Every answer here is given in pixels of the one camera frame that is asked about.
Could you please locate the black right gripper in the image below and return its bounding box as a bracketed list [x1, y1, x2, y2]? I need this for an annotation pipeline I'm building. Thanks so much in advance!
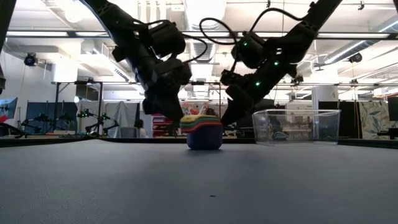
[220, 55, 295, 126]

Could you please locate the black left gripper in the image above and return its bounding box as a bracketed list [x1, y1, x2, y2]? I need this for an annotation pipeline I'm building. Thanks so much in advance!
[136, 58, 193, 124]

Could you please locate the yellow measuring cup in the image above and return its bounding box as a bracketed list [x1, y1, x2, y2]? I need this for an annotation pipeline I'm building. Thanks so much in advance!
[180, 114, 220, 123]

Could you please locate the green measuring cup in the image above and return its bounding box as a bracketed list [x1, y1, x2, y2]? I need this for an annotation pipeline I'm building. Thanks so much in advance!
[180, 119, 222, 126]

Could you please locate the red measuring cup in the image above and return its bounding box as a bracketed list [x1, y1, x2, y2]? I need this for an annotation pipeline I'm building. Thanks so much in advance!
[180, 123, 223, 130]

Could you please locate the orange measuring cup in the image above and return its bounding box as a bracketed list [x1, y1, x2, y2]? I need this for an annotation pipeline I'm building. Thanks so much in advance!
[180, 126, 223, 133]

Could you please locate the large purple measuring cup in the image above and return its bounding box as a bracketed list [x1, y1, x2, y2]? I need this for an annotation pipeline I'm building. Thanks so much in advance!
[185, 126, 224, 151]

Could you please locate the clear plastic basket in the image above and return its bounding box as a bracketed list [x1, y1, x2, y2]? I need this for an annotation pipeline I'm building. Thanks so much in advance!
[251, 108, 341, 146]

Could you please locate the floral print panel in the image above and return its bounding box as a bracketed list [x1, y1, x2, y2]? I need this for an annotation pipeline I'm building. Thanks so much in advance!
[182, 101, 206, 116]

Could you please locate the grey cloth cover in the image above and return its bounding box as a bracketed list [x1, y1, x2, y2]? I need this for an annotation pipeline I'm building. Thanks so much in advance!
[104, 101, 140, 138]

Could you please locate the marble print partition panel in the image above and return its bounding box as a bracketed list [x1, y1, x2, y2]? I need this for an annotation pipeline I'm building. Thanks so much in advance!
[359, 101, 391, 140]

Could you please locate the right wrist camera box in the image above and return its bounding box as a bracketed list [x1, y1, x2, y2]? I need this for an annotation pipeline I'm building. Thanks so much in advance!
[231, 30, 267, 70]

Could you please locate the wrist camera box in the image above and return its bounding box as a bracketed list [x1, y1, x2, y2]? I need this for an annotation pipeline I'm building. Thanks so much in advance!
[231, 30, 267, 70]
[149, 20, 187, 59]

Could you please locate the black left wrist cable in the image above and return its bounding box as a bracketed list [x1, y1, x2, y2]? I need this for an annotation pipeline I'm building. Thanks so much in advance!
[133, 18, 208, 64]

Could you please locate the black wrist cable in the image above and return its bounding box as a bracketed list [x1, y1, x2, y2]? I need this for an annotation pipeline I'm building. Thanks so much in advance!
[198, 7, 304, 46]
[133, 18, 208, 64]

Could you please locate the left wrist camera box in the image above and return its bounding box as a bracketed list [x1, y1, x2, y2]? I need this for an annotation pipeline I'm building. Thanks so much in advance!
[149, 20, 187, 59]

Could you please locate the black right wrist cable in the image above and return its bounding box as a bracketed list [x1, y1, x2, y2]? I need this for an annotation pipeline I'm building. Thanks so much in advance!
[198, 7, 304, 46]

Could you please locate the black metal frame rig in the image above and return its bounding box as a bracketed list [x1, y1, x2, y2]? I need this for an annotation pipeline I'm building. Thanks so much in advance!
[51, 80, 104, 131]

